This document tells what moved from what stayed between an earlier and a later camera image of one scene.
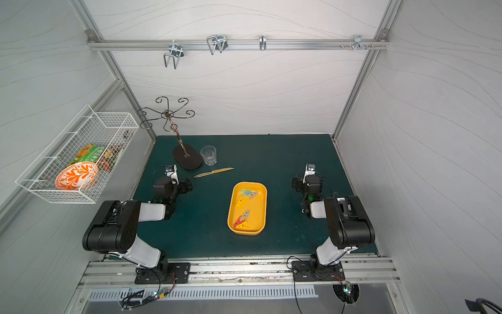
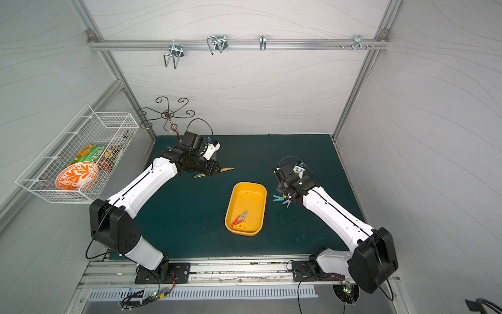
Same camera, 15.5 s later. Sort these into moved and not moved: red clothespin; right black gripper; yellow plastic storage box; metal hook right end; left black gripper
Moved: right black gripper; left black gripper
Not moved: red clothespin; metal hook right end; yellow plastic storage box
